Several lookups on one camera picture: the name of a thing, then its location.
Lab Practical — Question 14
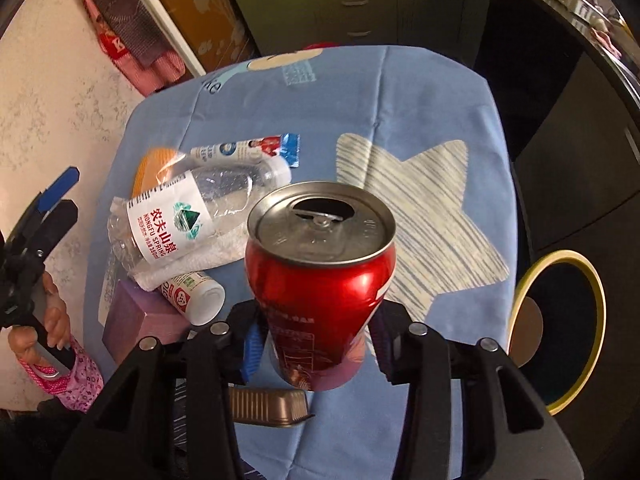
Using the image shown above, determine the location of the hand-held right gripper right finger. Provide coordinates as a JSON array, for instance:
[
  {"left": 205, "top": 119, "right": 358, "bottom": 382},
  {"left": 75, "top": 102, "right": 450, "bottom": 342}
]
[{"left": 367, "top": 300, "right": 586, "bottom": 480}]

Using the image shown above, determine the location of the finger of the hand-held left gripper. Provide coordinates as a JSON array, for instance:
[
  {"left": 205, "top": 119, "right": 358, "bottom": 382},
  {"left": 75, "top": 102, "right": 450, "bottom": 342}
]
[
  {"left": 10, "top": 166, "right": 81, "bottom": 241},
  {"left": 20, "top": 199, "right": 79, "bottom": 261}
]

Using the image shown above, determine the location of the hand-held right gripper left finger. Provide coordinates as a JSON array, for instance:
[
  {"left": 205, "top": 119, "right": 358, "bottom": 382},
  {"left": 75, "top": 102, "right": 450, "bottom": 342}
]
[{"left": 50, "top": 301, "right": 271, "bottom": 480}]

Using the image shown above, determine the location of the brown foil tray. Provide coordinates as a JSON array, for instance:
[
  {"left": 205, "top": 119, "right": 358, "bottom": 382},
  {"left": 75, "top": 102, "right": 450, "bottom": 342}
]
[{"left": 227, "top": 387, "right": 316, "bottom": 428}]

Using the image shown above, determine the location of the small white plastic bottle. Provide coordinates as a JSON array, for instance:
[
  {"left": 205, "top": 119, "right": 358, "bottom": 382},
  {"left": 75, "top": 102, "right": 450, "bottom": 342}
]
[{"left": 159, "top": 270, "right": 226, "bottom": 325}]

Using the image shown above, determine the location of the red soda can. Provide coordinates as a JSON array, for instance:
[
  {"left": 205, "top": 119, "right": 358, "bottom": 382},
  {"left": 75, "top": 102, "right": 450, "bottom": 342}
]
[{"left": 244, "top": 181, "right": 396, "bottom": 392}]

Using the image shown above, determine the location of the white paper towel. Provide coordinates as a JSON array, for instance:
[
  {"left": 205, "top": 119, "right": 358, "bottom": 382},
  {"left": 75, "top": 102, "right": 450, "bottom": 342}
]
[{"left": 132, "top": 232, "right": 248, "bottom": 292}]

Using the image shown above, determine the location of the clear plastic water bottle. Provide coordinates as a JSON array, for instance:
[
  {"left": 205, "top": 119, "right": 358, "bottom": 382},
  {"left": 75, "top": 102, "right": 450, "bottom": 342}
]
[{"left": 107, "top": 157, "right": 292, "bottom": 278}]

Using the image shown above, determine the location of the purple box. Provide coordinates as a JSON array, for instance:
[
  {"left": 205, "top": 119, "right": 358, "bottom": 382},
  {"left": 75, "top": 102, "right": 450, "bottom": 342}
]
[{"left": 101, "top": 280, "right": 191, "bottom": 366}]

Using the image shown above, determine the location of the white and blue tube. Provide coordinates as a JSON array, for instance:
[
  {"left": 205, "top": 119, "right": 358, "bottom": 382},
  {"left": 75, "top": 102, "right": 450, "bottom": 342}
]
[{"left": 190, "top": 132, "right": 301, "bottom": 168}]

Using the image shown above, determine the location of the black bin with yellow rim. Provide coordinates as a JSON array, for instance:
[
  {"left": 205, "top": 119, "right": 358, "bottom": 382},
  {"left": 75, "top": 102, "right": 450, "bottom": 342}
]
[{"left": 510, "top": 250, "right": 607, "bottom": 416}]

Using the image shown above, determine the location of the person's left hand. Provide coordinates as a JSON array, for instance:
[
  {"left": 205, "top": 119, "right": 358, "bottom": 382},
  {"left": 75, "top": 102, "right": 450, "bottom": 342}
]
[{"left": 7, "top": 270, "right": 76, "bottom": 376}]

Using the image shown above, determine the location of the orange knitted sponge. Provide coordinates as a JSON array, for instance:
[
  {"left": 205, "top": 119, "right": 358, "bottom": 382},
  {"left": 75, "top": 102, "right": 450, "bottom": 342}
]
[{"left": 131, "top": 146, "right": 181, "bottom": 206}]

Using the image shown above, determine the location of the red checkered apron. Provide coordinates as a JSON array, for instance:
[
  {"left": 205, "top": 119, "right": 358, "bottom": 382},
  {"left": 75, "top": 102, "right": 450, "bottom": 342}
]
[{"left": 75, "top": 0, "right": 186, "bottom": 96}]

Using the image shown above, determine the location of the orange door panel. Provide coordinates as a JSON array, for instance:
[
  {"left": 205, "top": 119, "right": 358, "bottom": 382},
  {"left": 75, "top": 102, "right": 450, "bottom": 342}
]
[{"left": 150, "top": 0, "right": 256, "bottom": 73}]

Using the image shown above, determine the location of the blue star printed tablecloth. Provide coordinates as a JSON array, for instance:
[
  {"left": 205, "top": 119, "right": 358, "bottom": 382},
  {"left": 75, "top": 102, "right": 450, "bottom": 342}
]
[{"left": 82, "top": 45, "right": 516, "bottom": 480}]

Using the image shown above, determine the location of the green kitchen cabinet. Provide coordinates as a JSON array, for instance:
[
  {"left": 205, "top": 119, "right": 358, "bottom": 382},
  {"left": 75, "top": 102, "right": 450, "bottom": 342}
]
[{"left": 215, "top": 0, "right": 493, "bottom": 66}]

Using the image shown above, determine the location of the dish rack with dishes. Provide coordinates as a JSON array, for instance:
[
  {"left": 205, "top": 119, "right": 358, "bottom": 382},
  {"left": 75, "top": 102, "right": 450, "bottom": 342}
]
[{"left": 520, "top": 0, "right": 640, "bottom": 106}]

